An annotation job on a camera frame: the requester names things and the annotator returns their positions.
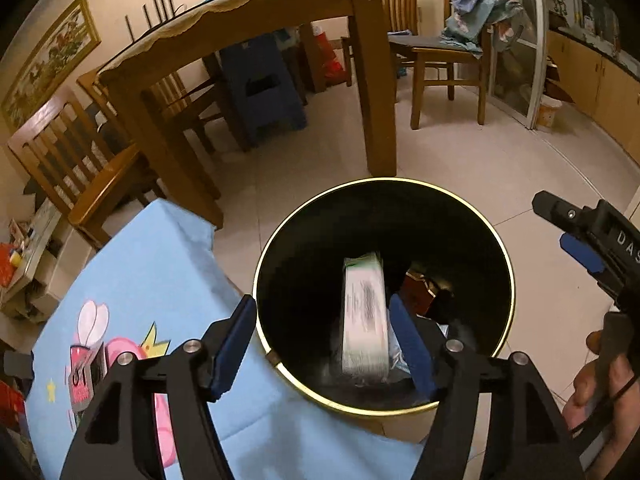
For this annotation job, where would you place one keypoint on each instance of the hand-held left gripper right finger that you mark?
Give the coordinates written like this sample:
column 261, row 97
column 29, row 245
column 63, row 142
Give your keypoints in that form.
column 412, row 345

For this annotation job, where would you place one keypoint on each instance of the person's right hand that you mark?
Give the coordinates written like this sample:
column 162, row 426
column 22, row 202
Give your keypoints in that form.
column 595, row 390

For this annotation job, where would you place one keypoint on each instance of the white plastic bucket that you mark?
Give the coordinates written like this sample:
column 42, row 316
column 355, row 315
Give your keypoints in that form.
column 547, row 115

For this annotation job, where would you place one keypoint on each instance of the blue plastic stool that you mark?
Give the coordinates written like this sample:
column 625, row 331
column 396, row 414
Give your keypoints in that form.
column 260, row 105

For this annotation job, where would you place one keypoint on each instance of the green white carton box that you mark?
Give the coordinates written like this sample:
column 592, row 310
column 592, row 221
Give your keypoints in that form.
column 365, row 310

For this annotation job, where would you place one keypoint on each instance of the black router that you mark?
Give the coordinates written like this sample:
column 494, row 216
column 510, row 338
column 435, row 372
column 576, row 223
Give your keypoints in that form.
column 160, row 2

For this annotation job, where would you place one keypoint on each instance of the glass sliding door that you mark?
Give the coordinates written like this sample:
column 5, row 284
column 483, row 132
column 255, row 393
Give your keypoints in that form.
column 515, row 75

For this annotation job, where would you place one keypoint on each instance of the red gift box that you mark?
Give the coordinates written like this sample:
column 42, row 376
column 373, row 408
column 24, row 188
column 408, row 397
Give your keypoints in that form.
column 10, row 405

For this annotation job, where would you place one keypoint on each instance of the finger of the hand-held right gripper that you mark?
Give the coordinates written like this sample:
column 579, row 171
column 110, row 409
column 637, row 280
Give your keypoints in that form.
column 580, row 252
column 557, row 208

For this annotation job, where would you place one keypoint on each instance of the white coffee table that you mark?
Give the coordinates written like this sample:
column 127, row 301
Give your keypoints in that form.
column 40, row 260

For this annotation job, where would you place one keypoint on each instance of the pink printed carton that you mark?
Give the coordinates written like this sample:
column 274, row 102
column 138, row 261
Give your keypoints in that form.
column 82, row 375

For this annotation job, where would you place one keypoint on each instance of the yellow cup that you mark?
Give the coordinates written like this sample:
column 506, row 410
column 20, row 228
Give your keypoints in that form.
column 16, row 258

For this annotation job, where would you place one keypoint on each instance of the beige lace table cover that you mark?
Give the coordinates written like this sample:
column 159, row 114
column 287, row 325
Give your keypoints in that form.
column 225, row 7

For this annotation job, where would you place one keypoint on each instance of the orange plastic bag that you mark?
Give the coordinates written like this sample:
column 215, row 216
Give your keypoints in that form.
column 6, row 265

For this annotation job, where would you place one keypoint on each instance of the wooden chair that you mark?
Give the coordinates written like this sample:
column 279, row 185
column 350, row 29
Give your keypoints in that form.
column 100, row 180
column 440, row 62
column 400, row 0
column 170, row 95

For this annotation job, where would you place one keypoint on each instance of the wooden dining table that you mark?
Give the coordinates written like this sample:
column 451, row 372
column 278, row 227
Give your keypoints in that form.
column 370, row 85

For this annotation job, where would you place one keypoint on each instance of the red plastic bag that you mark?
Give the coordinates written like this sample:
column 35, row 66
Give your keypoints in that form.
column 332, row 60

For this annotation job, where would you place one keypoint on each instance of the pile of clothes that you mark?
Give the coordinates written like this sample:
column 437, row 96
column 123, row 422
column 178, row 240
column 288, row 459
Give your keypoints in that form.
column 475, row 10

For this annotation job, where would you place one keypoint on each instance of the framed landscape painting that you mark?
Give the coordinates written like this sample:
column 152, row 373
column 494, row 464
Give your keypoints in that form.
column 50, row 65

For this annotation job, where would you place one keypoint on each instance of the blue cartoon pig tablecloth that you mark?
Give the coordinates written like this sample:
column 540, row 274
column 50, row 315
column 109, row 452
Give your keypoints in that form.
column 165, row 270

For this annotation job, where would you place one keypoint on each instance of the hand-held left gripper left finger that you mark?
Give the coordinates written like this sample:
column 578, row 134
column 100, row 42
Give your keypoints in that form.
column 232, row 350

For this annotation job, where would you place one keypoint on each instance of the grey seat cushion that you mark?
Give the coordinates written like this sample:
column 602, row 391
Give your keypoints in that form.
column 435, row 42

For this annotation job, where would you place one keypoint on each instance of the black trash bin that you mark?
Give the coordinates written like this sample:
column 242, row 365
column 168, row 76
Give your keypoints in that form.
column 320, row 240

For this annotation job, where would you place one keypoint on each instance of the wooden kitchen cabinet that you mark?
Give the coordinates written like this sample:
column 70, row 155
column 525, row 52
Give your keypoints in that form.
column 590, row 75

